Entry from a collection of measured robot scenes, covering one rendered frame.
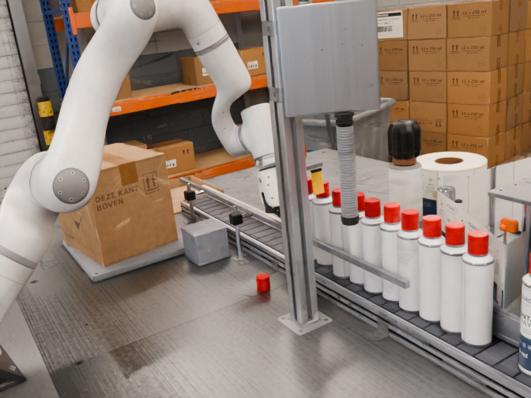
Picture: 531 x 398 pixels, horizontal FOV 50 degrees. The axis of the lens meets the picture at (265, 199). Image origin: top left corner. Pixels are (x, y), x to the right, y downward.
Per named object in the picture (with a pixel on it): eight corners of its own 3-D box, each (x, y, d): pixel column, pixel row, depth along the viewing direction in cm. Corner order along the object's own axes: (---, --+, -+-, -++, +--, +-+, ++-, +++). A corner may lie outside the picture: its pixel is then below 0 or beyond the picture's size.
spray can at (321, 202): (342, 261, 137) (337, 181, 130) (327, 268, 134) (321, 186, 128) (328, 256, 141) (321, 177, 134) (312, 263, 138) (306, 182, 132)
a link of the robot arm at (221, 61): (167, 66, 138) (228, 166, 151) (220, 43, 130) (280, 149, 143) (181, 52, 144) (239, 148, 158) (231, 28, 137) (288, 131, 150)
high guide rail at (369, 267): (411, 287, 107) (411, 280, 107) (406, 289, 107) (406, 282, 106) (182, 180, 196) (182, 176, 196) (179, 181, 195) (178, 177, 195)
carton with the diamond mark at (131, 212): (178, 240, 169) (164, 152, 161) (104, 268, 156) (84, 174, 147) (133, 219, 192) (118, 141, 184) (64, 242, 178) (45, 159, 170)
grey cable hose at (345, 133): (363, 223, 107) (358, 112, 100) (349, 227, 105) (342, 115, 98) (352, 218, 109) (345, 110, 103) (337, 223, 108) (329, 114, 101)
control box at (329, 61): (381, 109, 100) (376, -4, 95) (285, 118, 102) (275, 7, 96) (374, 100, 110) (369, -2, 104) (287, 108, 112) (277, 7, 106)
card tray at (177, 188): (225, 200, 209) (224, 189, 208) (160, 218, 197) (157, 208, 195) (191, 184, 234) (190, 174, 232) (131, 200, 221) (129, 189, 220)
